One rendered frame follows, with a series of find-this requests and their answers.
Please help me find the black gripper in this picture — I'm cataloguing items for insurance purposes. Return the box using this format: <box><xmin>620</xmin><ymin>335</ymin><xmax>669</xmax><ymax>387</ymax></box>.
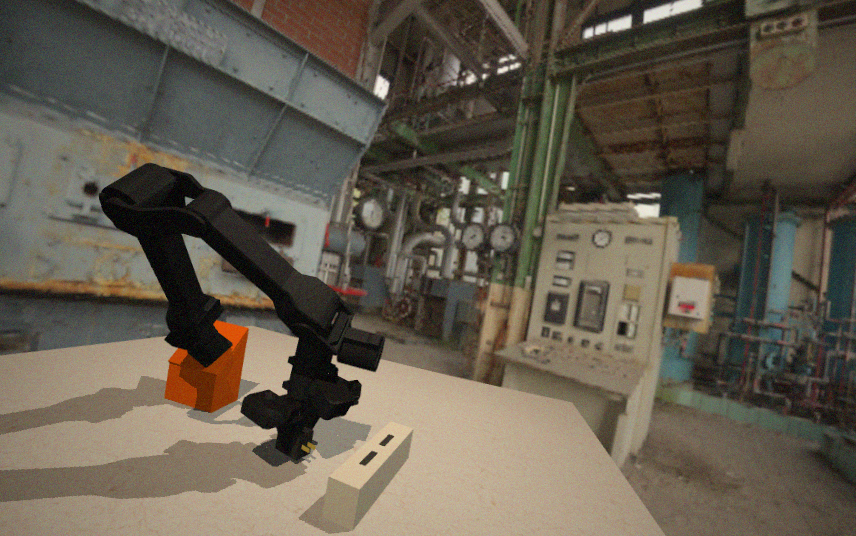
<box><xmin>240</xmin><ymin>352</ymin><xmax>336</xmax><ymax>451</ymax></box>

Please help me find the black two-prong charger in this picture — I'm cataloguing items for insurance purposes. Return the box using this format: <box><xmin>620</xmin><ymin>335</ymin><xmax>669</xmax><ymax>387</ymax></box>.
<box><xmin>275</xmin><ymin>423</ymin><xmax>316</xmax><ymax>461</ymax></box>

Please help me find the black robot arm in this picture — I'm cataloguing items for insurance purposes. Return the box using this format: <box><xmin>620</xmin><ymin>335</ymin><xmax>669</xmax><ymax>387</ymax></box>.
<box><xmin>99</xmin><ymin>163</ymin><xmax>385</xmax><ymax>420</ymax></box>

